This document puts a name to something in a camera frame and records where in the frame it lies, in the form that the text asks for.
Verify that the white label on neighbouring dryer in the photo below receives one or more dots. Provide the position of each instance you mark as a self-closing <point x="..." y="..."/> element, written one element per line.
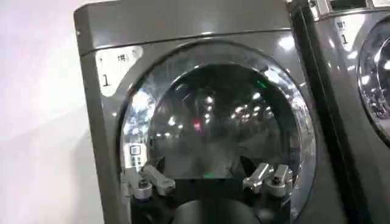
<point x="347" y="32"/>

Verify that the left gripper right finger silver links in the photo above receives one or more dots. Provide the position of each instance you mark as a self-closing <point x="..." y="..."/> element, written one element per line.
<point x="272" y="179"/>

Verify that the grey dryer beside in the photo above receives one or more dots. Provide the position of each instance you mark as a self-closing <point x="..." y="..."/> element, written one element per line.
<point x="344" y="91"/>

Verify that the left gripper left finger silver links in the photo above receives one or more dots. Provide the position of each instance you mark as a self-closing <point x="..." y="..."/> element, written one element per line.
<point x="152" y="181"/>

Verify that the white label sticker on dryer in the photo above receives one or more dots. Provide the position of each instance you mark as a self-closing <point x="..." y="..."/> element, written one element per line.
<point x="114" y="68"/>

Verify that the white sticker on door glass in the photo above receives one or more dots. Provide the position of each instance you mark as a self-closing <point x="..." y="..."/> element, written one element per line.
<point x="134" y="155"/>

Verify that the round glass dryer door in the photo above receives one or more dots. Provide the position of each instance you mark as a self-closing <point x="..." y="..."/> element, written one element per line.
<point x="219" y="121"/>

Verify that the round glass door beside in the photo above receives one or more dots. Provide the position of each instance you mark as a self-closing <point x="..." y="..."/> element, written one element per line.
<point x="374" y="76"/>

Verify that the grey dryer with label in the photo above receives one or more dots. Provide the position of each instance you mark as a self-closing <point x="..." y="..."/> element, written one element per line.
<point x="189" y="27"/>

